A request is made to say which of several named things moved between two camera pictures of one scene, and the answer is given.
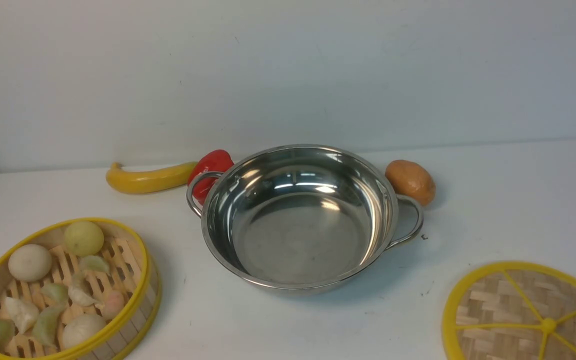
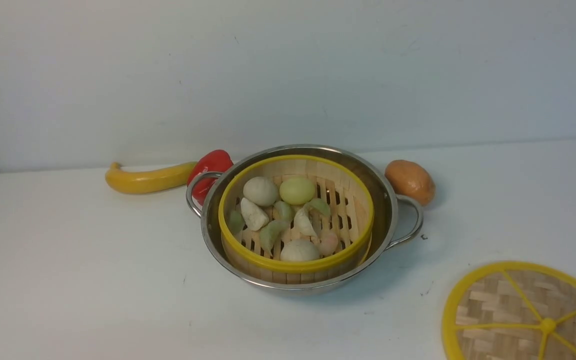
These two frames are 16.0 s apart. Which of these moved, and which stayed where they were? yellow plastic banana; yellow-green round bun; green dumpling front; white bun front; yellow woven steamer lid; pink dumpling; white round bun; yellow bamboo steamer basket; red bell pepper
Moved: white round bun; pink dumpling; green dumpling front; yellow-green round bun; yellow bamboo steamer basket; white bun front
Stayed: yellow plastic banana; red bell pepper; yellow woven steamer lid
